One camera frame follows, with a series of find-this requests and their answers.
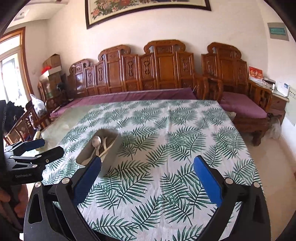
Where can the leaf pattern tablecloth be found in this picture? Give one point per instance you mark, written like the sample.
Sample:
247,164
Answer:
150,191

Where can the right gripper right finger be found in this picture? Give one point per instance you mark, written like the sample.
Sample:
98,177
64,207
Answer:
252,222

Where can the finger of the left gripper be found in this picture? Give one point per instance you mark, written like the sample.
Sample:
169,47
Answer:
44,155
27,145

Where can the grey rectangular tray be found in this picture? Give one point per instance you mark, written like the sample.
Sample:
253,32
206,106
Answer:
107,160

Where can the framed flower painting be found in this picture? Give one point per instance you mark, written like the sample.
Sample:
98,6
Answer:
99,11

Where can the carved wooden armchair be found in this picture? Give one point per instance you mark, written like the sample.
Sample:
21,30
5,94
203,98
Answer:
225,71

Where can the green wall sign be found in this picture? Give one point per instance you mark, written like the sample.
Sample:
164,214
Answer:
278,31

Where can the wooden chair at left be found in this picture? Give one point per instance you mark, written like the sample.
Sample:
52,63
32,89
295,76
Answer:
28,124

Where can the cardboard boxes stack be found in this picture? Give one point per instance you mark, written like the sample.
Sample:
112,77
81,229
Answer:
51,73

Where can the purple sofa cushion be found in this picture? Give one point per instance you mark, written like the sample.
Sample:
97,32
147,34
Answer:
179,93

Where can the carved wooden sofa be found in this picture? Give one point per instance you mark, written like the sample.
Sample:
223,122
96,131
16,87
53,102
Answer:
165,64

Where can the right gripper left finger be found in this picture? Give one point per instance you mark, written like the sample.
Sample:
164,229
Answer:
52,212

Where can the metal spoon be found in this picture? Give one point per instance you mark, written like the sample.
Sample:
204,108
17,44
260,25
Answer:
96,142

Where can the purple armchair cushion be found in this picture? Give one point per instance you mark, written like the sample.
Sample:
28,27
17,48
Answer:
242,105

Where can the white device on table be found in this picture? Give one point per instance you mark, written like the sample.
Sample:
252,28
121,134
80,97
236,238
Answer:
283,88

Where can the white plastic bag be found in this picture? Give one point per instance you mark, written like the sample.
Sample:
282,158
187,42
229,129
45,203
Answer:
39,106

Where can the wooden side table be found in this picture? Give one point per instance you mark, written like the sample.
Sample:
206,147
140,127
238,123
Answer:
277,108

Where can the red card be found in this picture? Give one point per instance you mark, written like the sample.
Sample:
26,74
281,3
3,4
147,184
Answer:
255,73

